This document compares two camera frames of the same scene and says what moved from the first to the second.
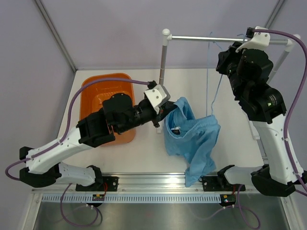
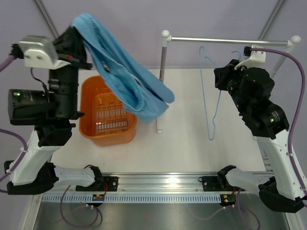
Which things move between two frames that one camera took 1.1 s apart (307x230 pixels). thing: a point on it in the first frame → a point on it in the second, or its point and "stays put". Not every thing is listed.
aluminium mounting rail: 143,183 stays put
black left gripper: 163,112 → 73,50
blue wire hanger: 209,40 → 206,57
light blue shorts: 194,138 → 142,93
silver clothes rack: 167,37 stays put
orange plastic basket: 92,95 stays put
